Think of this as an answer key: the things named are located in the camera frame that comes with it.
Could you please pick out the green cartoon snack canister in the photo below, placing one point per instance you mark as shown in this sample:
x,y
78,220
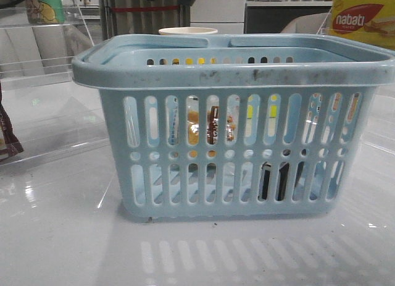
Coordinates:
x,y
45,12

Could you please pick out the white paper cup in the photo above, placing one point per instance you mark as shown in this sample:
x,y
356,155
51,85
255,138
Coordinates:
x,y
187,31

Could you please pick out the light blue plastic basket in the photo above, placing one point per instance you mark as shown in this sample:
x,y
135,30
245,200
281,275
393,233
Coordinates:
x,y
301,98

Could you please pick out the packaged bread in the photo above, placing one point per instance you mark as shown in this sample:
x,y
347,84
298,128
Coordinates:
x,y
194,127

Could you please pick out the dark brown snack packet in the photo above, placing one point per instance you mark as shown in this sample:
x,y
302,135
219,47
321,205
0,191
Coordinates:
x,y
10,145

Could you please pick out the yellow nabati wafer box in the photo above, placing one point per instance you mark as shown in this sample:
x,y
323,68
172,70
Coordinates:
x,y
366,21

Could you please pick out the black tissue pack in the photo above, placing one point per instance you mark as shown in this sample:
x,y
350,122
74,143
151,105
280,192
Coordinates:
x,y
282,180

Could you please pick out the white cabinet in background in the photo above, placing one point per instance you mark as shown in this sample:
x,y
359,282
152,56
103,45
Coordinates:
x,y
226,16

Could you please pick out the clear acrylic display stand left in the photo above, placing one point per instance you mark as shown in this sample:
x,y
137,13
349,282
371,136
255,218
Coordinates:
x,y
50,114

